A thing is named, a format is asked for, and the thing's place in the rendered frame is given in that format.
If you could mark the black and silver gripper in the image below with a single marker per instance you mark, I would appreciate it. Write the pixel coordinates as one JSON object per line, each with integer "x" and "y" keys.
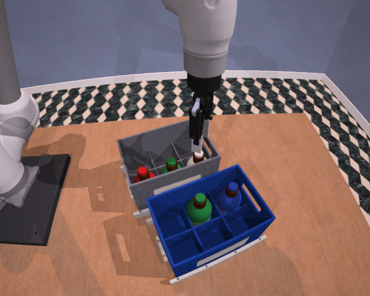
{"x": 203, "y": 89}

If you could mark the grey divided crate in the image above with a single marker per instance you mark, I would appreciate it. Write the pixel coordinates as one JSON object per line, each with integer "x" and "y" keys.
{"x": 158, "y": 145}

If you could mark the red bottle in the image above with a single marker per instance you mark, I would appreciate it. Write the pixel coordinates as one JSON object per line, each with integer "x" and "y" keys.
{"x": 142, "y": 174}

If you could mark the green bottle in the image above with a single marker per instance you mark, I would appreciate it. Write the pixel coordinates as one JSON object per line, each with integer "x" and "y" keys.
{"x": 199, "y": 209}
{"x": 171, "y": 165}

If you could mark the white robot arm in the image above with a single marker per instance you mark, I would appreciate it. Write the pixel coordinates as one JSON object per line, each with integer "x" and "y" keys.
{"x": 206, "y": 27}

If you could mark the blue plastic bottle crate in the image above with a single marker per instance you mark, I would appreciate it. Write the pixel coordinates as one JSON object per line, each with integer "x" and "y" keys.
{"x": 188, "y": 247}

